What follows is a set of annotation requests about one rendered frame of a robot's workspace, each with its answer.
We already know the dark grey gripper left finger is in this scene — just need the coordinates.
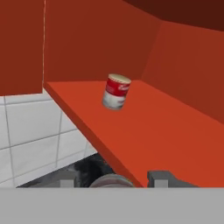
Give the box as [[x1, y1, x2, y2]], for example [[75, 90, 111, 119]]
[[17, 170, 77, 188]]

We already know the red cabinet door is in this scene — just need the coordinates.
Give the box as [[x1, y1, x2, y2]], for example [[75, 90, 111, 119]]
[[0, 0, 46, 97]]

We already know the red open cabinet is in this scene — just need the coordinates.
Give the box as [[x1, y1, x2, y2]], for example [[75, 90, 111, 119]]
[[43, 0, 224, 188]]

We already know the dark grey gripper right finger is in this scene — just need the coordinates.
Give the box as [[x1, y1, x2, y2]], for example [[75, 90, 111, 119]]
[[146, 170, 200, 188]]

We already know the red and white can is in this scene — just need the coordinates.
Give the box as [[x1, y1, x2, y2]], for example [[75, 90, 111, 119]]
[[101, 73, 132, 111]]

